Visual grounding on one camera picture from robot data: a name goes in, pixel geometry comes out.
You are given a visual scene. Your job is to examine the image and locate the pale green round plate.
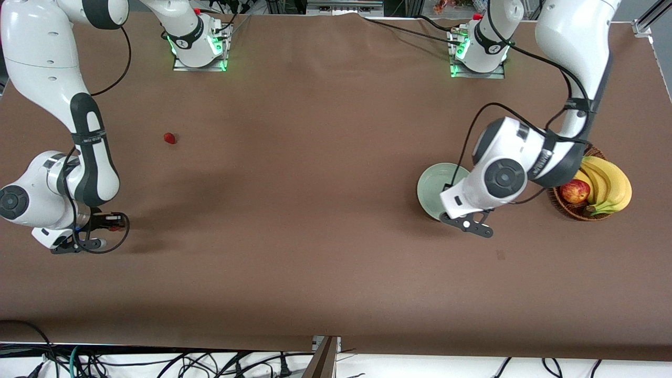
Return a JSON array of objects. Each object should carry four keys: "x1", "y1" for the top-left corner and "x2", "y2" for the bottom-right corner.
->
[{"x1": 417, "y1": 163, "x2": 473, "y2": 221}]

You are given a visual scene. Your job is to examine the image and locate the brown table cover sheet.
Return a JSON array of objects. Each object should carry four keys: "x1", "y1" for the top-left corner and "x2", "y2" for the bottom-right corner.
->
[{"x1": 0, "y1": 9, "x2": 672, "y2": 363}]

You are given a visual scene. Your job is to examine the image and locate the colourful background items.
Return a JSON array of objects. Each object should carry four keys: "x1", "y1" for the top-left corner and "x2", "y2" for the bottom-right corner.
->
[{"x1": 433, "y1": 0, "x2": 476, "y2": 15}]

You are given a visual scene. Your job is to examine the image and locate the brown wicker basket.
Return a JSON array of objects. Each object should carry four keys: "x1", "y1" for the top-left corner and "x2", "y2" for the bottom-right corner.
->
[{"x1": 547, "y1": 146, "x2": 612, "y2": 222}]

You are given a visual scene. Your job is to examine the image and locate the red apple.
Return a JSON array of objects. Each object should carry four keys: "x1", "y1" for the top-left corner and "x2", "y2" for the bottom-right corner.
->
[{"x1": 559, "y1": 179, "x2": 591, "y2": 204}]

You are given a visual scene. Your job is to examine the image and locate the yellow banana bunch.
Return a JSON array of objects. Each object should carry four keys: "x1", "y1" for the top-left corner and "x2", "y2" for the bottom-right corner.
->
[{"x1": 572, "y1": 155, "x2": 633, "y2": 216}]

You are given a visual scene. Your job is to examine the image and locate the aluminium profile bar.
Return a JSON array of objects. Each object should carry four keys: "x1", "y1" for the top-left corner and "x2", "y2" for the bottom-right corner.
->
[{"x1": 633, "y1": 0, "x2": 672, "y2": 37}]

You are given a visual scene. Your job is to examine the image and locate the black looped floor cable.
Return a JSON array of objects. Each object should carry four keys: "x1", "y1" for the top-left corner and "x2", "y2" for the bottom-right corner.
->
[{"x1": 0, "y1": 319, "x2": 58, "y2": 378}]

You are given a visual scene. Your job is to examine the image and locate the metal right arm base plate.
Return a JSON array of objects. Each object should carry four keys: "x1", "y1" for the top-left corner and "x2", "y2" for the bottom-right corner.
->
[{"x1": 172, "y1": 51, "x2": 228, "y2": 72}]

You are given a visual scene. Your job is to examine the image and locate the tangled black floor cables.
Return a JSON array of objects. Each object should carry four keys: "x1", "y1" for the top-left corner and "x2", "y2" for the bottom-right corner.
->
[{"x1": 79, "y1": 349, "x2": 295, "y2": 378}]

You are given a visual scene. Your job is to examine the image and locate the grey table leg post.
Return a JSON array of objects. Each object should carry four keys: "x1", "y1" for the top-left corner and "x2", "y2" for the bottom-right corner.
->
[{"x1": 302, "y1": 336, "x2": 342, "y2": 378}]

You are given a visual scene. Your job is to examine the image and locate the aluminium frame rail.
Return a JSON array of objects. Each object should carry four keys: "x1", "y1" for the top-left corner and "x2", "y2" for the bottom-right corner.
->
[{"x1": 306, "y1": 0, "x2": 384, "y2": 16}]

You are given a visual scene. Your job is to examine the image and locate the black cable across table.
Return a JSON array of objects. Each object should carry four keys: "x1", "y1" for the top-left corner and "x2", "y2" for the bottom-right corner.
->
[{"x1": 360, "y1": 13, "x2": 463, "y2": 45}]

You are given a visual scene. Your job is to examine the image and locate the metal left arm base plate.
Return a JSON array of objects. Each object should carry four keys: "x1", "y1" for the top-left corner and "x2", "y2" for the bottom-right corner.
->
[{"x1": 450, "y1": 62, "x2": 506, "y2": 80}]

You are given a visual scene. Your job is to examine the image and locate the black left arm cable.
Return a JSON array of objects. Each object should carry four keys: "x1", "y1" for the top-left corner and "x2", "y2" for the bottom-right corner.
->
[{"x1": 458, "y1": 0, "x2": 596, "y2": 206}]

